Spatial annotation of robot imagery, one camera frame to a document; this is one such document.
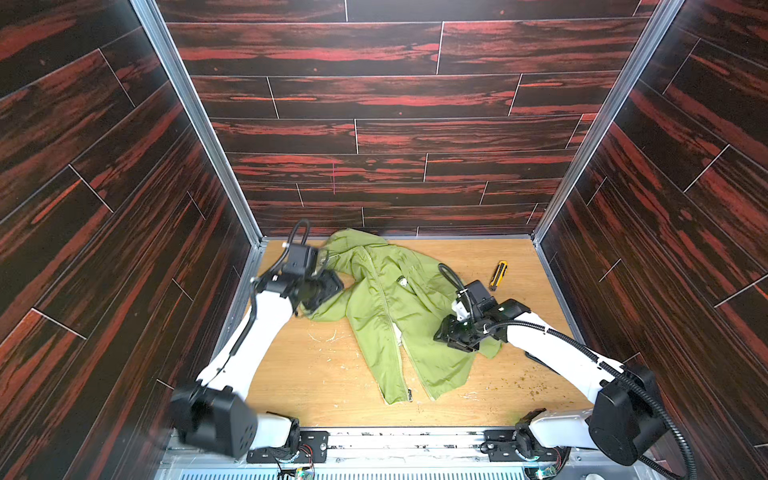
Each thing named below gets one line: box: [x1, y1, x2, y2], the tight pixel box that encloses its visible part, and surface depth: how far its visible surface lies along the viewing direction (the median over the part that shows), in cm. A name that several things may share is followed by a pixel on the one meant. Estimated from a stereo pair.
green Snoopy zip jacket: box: [300, 229, 503, 406], surface depth 97 cm
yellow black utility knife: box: [489, 260, 509, 292], surface depth 109 cm
